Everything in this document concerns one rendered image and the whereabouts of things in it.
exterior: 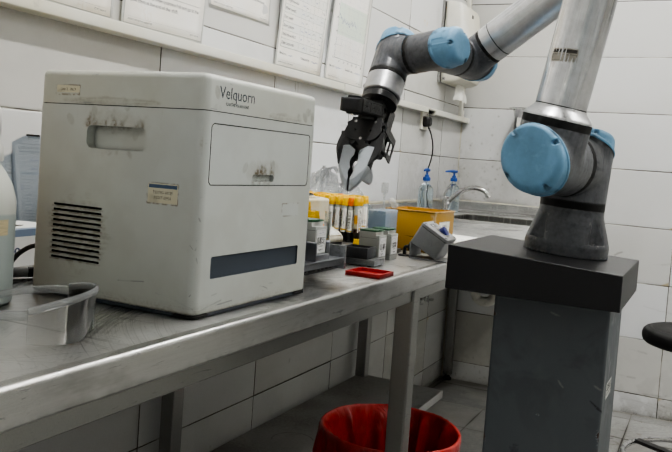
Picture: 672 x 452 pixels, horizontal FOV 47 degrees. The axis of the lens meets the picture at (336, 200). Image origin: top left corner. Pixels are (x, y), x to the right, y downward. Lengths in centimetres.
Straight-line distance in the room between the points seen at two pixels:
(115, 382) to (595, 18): 92
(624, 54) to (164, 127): 312
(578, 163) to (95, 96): 77
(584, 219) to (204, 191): 74
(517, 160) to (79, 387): 81
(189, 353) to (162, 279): 12
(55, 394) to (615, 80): 339
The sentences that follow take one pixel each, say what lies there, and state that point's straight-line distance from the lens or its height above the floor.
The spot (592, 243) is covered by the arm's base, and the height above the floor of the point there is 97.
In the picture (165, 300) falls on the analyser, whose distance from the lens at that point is 97.
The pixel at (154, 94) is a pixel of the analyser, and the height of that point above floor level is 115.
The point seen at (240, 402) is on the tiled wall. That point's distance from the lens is 235.
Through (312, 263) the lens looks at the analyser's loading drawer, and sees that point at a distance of 123.
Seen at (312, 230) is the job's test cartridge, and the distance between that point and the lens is 125.
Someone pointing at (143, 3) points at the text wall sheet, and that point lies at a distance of 183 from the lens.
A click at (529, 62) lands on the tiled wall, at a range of 395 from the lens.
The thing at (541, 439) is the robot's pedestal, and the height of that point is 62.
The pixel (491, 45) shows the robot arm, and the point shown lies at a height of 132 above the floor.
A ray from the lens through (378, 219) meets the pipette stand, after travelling 173.
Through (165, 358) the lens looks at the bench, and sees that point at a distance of 86.
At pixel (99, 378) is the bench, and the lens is 79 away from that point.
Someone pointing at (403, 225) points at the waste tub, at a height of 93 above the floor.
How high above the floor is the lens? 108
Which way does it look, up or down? 3 degrees down
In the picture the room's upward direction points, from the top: 4 degrees clockwise
